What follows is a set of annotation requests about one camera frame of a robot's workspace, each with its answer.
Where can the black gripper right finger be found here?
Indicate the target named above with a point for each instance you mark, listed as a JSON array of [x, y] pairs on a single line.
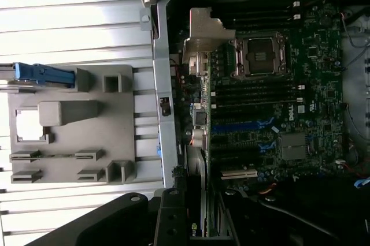
[[260, 223]]

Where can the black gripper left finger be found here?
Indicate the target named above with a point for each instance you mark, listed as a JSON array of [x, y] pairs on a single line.
[[115, 223]]

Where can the white expansion slot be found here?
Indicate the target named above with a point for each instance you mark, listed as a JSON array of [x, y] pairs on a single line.
[[240, 173]]

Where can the silver chipset heatsink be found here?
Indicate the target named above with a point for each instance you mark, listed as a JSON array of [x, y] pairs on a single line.
[[293, 146]]

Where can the green RAM stick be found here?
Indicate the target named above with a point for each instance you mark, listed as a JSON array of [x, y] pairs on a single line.
[[55, 156]]

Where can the blue expansion slot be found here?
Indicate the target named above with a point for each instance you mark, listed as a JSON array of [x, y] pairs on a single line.
[[240, 126]]

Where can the grey parts rack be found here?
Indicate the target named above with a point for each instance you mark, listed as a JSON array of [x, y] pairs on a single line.
[[115, 107]]

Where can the silver CPU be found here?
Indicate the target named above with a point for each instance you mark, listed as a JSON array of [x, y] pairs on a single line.
[[29, 124]]

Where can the open black PC case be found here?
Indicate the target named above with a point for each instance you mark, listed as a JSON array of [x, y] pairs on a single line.
[[164, 84]]

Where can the green motherboard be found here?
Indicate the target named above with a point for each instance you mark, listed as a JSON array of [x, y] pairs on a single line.
[[318, 84]]

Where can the CPU socket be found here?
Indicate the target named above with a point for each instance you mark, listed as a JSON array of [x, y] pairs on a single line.
[[260, 55]]

